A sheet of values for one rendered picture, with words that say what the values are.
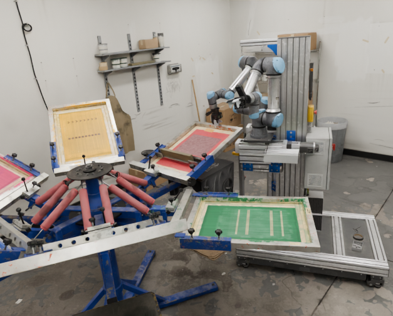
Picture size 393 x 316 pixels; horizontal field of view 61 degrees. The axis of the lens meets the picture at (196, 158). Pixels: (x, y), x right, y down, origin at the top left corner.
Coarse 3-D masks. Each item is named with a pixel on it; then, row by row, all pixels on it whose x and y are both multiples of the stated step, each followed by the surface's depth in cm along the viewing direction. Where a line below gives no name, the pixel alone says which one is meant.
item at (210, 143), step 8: (208, 136) 316; (216, 136) 313; (224, 136) 309; (200, 144) 308; (208, 144) 304; (216, 144) 300; (192, 152) 299; (200, 152) 296; (208, 152) 292; (176, 168) 284; (184, 168) 281
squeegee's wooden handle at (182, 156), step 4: (164, 148) 297; (164, 152) 296; (168, 152) 292; (172, 152) 288; (176, 152) 285; (180, 152) 284; (168, 156) 296; (172, 156) 291; (176, 156) 288; (180, 156) 284; (184, 156) 280; (188, 156) 276; (184, 160) 283; (192, 160) 278
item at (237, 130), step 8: (192, 128) 337; (216, 128) 324; (224, 128) 317; (232, 128) 311; (240, 128) 307; (176, 136) 325; (232, 136) 298; (168, 144) 316; (224, 144) 290; (216, 152) 283; (152, 160) 303
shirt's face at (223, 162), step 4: (216, 160) 326; (220, 160) 325; (224, 160) 324; (220, 164) 314; (224, 164) 313; (216, 168) 306; (220, 168) 306; (204, 172) 299; (208, 172) 298; (212, 172) 298; (200, 176) 292; (204, 176) 291
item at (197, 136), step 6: (192, 132) 331; (198, 132) 328; (204, 132) 325; (210, 132) 322; (186, 138) 324; (192, 138) 321; (198, 138) 318; (204, 138) 315; (180, 144) 317; (186, 144) 314; (192, 144) 311; (180, 150) 307; (186, 150) 304; (156, 162) 300; (162, 162) 298; (168, 162) 295; (174, 162) 293
